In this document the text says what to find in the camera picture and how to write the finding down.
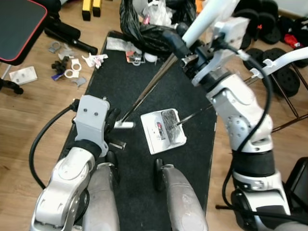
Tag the black metal bench frame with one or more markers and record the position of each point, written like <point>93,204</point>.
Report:
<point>9,86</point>

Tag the flat grey plastic piece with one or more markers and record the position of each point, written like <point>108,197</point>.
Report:
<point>80,82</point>

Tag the thin black foam roller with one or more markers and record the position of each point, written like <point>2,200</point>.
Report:
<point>72,39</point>

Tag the grey robot leg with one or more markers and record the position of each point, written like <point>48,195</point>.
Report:
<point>101,207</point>
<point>183,207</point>

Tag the silver plastic wrapper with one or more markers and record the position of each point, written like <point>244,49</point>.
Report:
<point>118,44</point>

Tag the grey right robot leg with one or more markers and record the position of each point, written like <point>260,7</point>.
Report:
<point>183,207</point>

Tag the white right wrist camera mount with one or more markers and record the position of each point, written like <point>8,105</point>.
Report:
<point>231,31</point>

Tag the orange black packet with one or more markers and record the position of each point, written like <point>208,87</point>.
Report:
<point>135,57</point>

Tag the black dumbbell red collars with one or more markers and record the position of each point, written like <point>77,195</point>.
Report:
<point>264,19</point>

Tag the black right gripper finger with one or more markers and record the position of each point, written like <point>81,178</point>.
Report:
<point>177,42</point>

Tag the grey metal bracket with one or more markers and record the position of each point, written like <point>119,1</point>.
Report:
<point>54,47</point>

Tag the black floor mat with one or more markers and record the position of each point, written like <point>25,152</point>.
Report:
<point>139,183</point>

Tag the white flat card box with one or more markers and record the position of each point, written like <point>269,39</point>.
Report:
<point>23,76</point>

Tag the white round lid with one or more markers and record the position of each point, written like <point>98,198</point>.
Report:
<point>151,57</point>

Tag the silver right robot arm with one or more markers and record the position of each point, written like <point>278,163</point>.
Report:
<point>236,110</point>

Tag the black weight plate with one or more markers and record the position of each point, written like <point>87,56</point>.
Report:
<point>284,84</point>

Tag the thick black foam roller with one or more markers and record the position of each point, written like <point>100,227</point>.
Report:
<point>45,5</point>

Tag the yellow metal frame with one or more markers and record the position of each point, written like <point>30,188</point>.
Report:
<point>91,7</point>

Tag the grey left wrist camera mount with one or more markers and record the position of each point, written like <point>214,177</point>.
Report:
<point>91,118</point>

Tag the white curved plastic bar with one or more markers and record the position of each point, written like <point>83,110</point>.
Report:
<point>284,57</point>

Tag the small blue piece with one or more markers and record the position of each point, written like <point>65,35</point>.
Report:
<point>57,76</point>

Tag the plain black bench pad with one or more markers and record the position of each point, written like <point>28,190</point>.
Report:
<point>19,24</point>

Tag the small black plastic clip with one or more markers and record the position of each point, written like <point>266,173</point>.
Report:
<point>59,65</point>

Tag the black rubbish bag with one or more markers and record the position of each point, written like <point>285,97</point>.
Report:
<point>154,36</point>

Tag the grey left robot leg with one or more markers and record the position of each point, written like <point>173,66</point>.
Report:
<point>101,207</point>

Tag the translucent white plastic piece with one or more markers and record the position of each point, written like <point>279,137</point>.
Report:
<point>66,51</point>

